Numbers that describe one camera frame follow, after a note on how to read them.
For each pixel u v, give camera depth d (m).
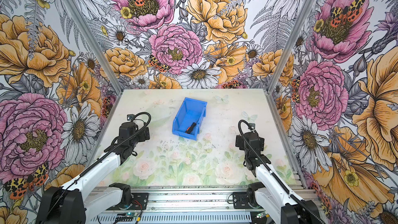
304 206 0.41
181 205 0.75
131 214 0.71
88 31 0.89
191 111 1.08
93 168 0.50
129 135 0.66
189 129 0.97
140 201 0.73
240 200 0.74
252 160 0.62
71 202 0.40
